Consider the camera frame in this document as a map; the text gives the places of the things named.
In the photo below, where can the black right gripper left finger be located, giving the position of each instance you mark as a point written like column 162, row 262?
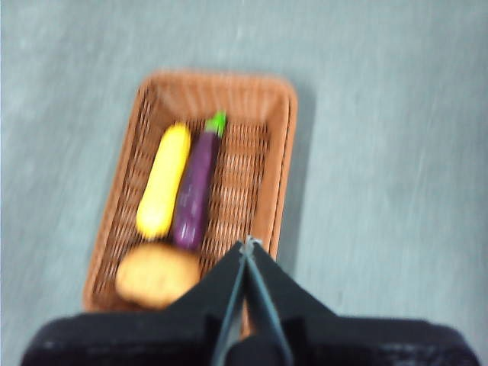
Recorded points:
column 152, row 335

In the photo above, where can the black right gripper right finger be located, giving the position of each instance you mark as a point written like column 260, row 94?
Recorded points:
column 343, row 339

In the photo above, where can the brown potato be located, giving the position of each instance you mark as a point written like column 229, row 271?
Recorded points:
column 156, row 274

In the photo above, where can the purple eggplant with green stem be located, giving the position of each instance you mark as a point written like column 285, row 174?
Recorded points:
column 196, row 190

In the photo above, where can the yellow corn cob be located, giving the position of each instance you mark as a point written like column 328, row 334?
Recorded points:
column 164, row 183

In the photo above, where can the brown wicker basket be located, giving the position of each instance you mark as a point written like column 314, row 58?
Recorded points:
column 244, row 171

